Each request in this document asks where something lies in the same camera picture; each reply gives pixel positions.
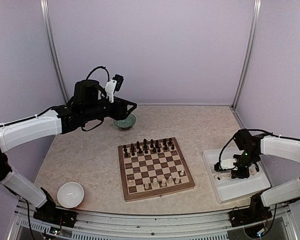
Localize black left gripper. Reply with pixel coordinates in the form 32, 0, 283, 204
83, 96, 137, 122

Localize white chess bishop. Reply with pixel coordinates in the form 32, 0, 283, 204
167, 175, 173, 184

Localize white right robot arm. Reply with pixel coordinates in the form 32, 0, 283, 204
230, 128, 300, 222

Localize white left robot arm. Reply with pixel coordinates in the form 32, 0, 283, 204
0, 74, 137, 223

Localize white pieces in tray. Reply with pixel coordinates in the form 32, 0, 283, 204
212, 169, 258, 181

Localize black chess pieces group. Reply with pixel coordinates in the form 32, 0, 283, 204
118, 138, 179, 159

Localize wooden chess board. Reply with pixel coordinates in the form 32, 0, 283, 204
117, 137, 195, 202

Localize green glass bowl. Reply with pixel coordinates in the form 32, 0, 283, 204
113, 114, 137, 131

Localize white plastic tray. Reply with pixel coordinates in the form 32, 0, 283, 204
202, 146, 271, 204

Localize white bowl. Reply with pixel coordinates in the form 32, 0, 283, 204
57, 182, 85, 209

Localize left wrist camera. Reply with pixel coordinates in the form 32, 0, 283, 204
105, 74, 124, 103

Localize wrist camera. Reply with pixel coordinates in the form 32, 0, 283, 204
214, 158, 237, 172
105, 74, 124, 103

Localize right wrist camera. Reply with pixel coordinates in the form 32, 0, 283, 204
214, 158, 237, 172

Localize back aluminium frame rail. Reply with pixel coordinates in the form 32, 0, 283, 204
137, 103, 232, 108

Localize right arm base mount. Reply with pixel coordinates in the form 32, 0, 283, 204
228, 207, 273, 228

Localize front aluminium rail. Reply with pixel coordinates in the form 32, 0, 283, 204
6, 200, 300, 240

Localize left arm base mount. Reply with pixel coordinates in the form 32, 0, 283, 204
33, 208, 78, 228

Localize left aluminium frame post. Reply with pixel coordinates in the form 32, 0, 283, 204
40, 0, 70, 103

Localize aluminium frame post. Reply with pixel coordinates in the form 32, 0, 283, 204
231, 0, 262, 112
40, 0, 70, 103

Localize right aluminium frame post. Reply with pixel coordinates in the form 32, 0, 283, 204
231, 0, 262, 112

